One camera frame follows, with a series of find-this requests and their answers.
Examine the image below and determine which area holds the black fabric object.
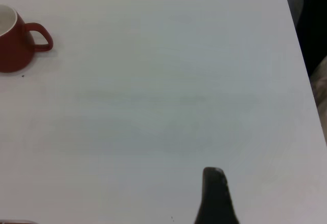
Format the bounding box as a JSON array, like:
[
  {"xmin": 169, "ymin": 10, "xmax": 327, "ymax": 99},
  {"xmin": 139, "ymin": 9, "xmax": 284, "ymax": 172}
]
[{"xmin": 295, "ymin": 0, "xmax": 327, "ymax": 76}]

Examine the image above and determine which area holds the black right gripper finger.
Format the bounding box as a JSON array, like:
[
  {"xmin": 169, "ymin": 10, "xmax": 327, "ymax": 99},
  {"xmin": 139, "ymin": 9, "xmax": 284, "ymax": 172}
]
[{"xmin": 194, "ymin": 167, "xmax": 241, "ymax": 224}]

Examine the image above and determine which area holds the red ceramic mug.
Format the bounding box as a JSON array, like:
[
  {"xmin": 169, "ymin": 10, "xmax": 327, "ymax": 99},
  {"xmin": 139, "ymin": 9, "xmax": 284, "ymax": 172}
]
[{"xmin": 0, "ymin": 4, "xmax": 54, "ymax": 73}]

